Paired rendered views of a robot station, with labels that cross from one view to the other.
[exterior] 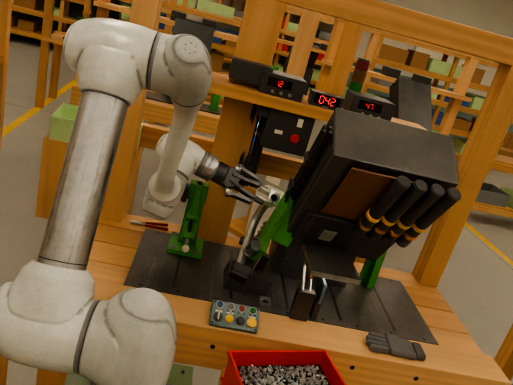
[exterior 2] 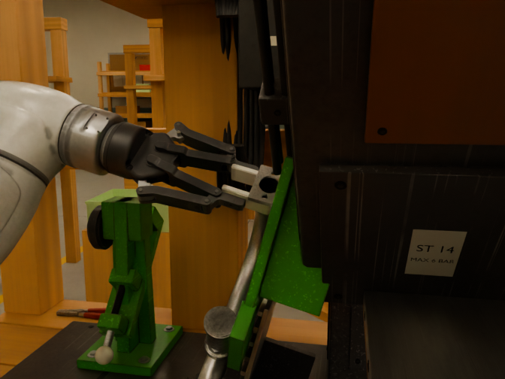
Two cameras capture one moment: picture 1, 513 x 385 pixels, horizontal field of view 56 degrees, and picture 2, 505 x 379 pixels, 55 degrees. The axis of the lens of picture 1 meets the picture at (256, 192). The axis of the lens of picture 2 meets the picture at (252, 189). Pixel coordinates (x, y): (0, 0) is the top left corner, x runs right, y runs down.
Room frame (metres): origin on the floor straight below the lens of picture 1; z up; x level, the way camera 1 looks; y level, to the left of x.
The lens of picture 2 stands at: (1.01, -0.24, 1.33)
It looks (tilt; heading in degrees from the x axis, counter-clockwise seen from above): 10 degrees down; 19
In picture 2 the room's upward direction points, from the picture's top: straight up
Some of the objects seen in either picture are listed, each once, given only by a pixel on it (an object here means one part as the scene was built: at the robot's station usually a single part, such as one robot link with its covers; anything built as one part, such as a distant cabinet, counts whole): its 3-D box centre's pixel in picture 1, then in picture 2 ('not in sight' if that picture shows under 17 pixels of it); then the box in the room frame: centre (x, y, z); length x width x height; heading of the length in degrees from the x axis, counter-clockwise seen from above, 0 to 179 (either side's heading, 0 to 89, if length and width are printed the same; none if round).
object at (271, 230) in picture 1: (284, 221); (299, 239); (1.54, -0.12, 1.17); 0.13 x 0.12 x 0.20; 98
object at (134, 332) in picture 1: (134, 339); not in sight; (0.85, 0.17, 1.10); 0.18 x 0.16 x 0.22; 96
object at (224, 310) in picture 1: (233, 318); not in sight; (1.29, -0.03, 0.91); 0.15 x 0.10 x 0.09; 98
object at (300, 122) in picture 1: (286, 128); (296, 42); (1.80, -0.05, 1.42); 0.17 x 0.12 x 0.15; 98
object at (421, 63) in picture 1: (430, 98); not in sight; (9.34, -2.66, 1.12); 3.22 x 0.55 x 2.23; 102
